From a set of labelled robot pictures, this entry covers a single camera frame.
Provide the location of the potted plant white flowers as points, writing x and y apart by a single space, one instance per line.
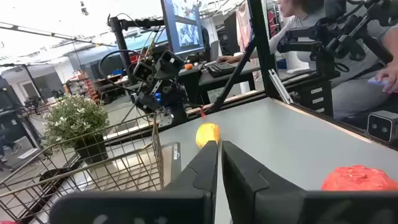
74 118

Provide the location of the person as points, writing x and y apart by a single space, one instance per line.
354 93
295 25

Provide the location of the small orange ball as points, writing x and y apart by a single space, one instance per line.
188 66

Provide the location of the black keyboard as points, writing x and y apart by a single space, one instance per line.
220 69

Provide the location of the grey depth camera box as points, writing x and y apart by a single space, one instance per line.
382 126

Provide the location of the red-orange toy pumpkin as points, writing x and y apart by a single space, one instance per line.
357 179

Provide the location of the red tag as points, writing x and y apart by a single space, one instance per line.
202 112

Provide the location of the pink hanging cloth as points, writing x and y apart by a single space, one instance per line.
243 28

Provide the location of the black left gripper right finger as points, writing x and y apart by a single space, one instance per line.
264 202

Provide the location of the yellow round fruit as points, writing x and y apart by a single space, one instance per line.
206 132

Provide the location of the silver metal bracket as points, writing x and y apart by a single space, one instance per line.
280 87

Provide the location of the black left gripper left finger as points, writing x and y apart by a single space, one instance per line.
140 208

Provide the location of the computer monitor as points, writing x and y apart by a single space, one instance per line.
183 28

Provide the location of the black aluminium table frame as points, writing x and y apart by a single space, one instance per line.
262 46

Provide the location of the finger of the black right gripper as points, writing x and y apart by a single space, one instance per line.
169 63
143 71

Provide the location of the shelf with red bins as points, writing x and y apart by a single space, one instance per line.
84 87

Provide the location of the black desk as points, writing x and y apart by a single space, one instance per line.
217 81

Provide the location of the phone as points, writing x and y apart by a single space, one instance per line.
377 81

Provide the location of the black drawer cabinet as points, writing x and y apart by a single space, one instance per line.
317 96

